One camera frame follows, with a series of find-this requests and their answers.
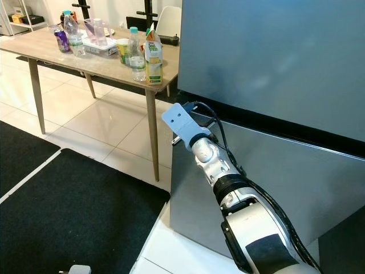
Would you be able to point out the green yellow noodle cup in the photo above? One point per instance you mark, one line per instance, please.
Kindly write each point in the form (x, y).
(124, 51)

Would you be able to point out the green yellow juice carton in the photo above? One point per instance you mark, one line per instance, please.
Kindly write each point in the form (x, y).
(154, 60)

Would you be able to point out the black metal stand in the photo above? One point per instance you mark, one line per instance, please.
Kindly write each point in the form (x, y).
(145, 11)

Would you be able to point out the small black box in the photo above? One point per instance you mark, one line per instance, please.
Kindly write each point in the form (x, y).
(168, 39)

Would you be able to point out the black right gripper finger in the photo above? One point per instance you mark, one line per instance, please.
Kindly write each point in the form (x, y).
(177, 140)

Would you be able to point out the white shelf rack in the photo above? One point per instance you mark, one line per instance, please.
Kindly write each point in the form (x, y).
(23, 14)

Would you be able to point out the clear plastic water bottle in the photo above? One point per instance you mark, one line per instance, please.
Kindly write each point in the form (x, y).
(74, 37)
(100, 31)

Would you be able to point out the wooden table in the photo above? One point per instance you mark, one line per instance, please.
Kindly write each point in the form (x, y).
(91, 60)

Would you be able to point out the purple drink can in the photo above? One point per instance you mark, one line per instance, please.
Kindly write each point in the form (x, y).
(61, 41)

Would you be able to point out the white tray box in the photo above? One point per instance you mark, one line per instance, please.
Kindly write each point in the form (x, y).
(100, 49)

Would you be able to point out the teal-capped clear water bottle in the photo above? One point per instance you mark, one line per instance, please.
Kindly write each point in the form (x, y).
(137, 60)

